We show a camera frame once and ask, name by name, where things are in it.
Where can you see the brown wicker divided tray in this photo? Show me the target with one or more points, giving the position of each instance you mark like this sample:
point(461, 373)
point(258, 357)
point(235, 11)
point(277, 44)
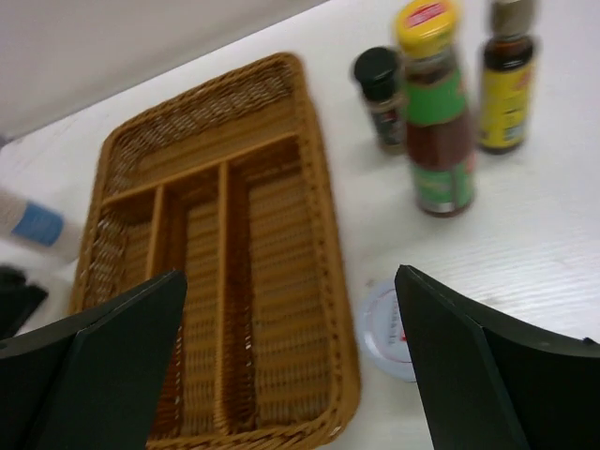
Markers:
point(229, 183)

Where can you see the red white lid jar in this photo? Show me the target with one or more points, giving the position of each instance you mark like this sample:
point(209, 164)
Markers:
point(381, 334)

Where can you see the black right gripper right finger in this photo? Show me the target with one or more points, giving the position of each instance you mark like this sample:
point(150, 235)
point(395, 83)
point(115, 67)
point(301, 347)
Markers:
point(490, 381)

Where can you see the brown cap yellow label bottle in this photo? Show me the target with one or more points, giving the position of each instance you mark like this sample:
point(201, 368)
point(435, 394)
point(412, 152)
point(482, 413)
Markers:
point(507, 76)

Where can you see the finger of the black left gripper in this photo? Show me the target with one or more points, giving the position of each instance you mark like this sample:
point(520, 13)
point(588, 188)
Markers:
point(19, 300)

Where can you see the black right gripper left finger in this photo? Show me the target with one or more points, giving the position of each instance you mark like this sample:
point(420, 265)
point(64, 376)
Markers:
point(93, 379)

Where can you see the yellow cap green sauce bottle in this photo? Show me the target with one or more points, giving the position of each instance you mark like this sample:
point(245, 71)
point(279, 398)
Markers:
point(439, 135)

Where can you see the black cap pepper shaker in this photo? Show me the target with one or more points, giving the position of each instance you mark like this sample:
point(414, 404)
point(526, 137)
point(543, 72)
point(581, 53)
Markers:
point(379, 73)

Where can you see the silver lid blue label jar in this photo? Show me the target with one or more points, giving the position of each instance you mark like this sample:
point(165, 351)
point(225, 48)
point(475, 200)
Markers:
point(38, 227)

